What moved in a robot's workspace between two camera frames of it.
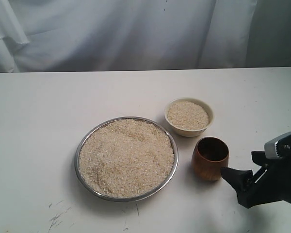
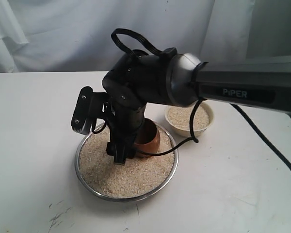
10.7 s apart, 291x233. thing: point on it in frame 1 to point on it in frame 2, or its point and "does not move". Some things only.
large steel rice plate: (125, 159) does not move
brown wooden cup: (209, 155) to (147, 139)
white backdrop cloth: (46, 36) does not move
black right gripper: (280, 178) to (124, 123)
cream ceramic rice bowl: (188, 117) does not move
